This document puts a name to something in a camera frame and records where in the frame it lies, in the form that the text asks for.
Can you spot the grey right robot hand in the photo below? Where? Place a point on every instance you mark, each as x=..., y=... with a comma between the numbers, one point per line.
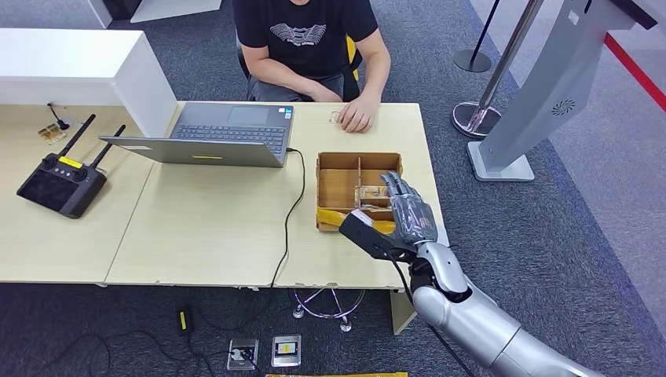
x=413, y=218

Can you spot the person's left hand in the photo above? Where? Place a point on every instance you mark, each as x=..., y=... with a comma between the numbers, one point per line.
x=359, y=114

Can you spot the person's right hand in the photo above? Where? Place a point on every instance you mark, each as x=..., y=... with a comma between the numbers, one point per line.
x=325, y=96

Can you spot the ID card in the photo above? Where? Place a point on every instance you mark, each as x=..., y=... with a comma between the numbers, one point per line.
x=334, y=117

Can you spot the room key card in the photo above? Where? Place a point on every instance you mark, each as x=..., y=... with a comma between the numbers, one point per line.
x=374, y=207
x=369, y=193

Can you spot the person's left forearm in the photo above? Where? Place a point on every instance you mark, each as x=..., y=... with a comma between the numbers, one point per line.
x=377, y=67

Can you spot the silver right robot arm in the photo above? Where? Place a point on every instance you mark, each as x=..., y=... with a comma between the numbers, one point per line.
x=468, y=317

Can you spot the person's right forearm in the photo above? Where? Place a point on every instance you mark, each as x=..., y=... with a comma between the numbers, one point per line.
x=270, y=70

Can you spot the person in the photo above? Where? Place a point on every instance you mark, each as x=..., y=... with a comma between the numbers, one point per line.
x=302, y=47

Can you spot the cardboard box with dividers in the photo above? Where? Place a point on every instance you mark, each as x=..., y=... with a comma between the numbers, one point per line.
x=335, y=190

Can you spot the beige desk leg panel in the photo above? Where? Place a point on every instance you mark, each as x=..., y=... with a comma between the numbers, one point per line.
x=400, y=312

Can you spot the chrome stool base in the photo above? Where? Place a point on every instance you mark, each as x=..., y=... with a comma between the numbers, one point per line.
x=346, y=325

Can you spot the grey laptop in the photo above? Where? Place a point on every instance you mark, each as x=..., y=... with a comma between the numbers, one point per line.
x=208, y=151

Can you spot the white panel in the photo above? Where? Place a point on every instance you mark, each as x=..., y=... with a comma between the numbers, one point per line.
x=174, y=6

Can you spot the covered floor socket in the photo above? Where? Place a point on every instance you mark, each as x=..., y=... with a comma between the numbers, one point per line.
x=286, y=351

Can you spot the grey kiosk stand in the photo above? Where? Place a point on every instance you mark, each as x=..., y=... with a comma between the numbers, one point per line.
x=562, y=78

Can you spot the open floor socket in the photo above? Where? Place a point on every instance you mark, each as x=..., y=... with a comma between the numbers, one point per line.
x=243, y=355

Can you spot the white counter block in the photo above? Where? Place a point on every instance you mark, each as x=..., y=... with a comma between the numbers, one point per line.
x=78, y=62

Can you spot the small yellow component pack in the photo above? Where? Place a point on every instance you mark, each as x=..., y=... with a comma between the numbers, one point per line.
x=51, y=133

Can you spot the black remote controller with antennas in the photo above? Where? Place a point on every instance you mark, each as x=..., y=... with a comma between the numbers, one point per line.
x=60, y=187

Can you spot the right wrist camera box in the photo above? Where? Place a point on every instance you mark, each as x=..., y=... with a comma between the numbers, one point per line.
x=369, y=237

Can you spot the silver stanchion post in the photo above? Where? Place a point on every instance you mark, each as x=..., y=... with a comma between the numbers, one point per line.
x=476, y=119

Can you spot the black stanchion post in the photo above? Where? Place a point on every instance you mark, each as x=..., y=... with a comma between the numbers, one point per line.
x=471, y=61

